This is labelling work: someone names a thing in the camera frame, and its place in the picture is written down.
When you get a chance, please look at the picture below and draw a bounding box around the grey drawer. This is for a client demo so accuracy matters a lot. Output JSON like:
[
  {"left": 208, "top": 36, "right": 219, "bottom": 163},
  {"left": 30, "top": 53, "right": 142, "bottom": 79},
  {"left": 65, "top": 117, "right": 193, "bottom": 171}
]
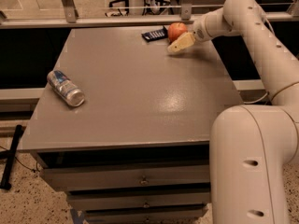
[
  {"left": 84, "top": 204, "right": 206, "bottom": 224},
  {"left": 67, "top": 189, "right": 210, "bottom": 211},
  {"left": 41, "top": 162, "right": 209, "bottom": 191}
]

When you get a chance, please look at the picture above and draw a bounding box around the black floor cable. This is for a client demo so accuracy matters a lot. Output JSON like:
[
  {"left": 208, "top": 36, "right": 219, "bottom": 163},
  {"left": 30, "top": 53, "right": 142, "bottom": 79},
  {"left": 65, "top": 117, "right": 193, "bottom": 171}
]
[{"left": 0, "top": 145, "right": 41, "bottom": 174}]

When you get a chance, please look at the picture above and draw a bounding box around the middle grey drawer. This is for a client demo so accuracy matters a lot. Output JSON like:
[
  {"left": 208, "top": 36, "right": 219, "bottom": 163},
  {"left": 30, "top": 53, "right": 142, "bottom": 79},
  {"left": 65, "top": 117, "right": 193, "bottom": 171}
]
[{"left": 67, "top": 189, "right": 210, "bottom": 211}]

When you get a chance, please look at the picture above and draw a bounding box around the top grey drawer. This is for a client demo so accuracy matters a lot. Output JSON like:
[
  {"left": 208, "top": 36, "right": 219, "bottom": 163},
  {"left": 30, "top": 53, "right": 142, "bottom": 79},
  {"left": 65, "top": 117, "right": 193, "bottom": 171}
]
[{"left": 41, "top": 162, "right": 209, "bottom": 191}]

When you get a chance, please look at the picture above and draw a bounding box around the silver blue drink can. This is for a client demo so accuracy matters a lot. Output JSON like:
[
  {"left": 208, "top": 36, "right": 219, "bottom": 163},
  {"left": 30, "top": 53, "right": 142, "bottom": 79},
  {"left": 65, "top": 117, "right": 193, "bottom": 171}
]
[{"left": 47, "top": 70, "right": 85, "bottom": 107}]

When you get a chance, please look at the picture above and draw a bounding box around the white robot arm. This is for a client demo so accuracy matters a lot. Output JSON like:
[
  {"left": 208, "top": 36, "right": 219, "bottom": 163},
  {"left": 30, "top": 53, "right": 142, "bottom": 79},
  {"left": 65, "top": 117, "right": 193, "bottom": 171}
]
[{"left": 168, "top": 0, "right": 299, "bottom": 224}]

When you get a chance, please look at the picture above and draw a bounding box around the grey drawer cabinet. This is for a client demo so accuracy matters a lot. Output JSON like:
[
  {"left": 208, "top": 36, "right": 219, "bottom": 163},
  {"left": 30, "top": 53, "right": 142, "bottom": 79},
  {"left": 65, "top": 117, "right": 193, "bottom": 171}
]
[{"left": 17, "top": 24, "right": 245, "bottom": 224}]

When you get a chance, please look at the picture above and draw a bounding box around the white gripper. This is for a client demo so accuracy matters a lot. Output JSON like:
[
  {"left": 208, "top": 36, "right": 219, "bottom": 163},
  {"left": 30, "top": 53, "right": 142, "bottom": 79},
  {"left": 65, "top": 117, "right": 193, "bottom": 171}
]
[{"left": 167, "top": 19, "right": 206, "bottom": 53}]

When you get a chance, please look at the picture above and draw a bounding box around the black stand leg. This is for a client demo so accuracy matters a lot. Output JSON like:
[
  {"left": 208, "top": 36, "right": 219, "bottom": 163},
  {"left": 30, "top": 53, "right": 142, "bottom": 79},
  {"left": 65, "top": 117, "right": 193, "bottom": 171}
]
[{"left": 0, "top": 125, "right": 23, "bottom": 190}]

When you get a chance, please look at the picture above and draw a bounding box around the grey metal railing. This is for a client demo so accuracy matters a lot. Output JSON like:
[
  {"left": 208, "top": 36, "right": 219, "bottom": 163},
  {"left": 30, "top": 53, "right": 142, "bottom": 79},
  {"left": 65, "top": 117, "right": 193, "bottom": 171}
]
[{"left": 0, "top": 0, "right": 298, "bottom": 29}]

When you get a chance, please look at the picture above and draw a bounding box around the red apple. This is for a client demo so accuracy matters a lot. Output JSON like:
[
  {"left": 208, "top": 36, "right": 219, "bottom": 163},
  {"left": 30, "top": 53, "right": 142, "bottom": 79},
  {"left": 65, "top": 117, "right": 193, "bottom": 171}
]
[{"left": 167, "top": 22, "right": 188, "bottom": 42}]

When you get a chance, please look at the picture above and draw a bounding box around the bottom grey drawer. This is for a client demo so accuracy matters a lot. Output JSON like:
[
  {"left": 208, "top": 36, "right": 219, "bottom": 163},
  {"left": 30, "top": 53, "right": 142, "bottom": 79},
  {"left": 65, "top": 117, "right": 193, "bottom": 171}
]
[{"left": 84, "top": 204, "right": 206, "bottom": 224}]

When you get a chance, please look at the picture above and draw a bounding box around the white cable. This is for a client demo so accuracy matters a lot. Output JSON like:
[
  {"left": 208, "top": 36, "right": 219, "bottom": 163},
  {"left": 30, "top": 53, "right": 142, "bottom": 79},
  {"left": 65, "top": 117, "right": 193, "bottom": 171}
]
[{"left": 242, "top": 91, "right": 270, "bottom": 105}]

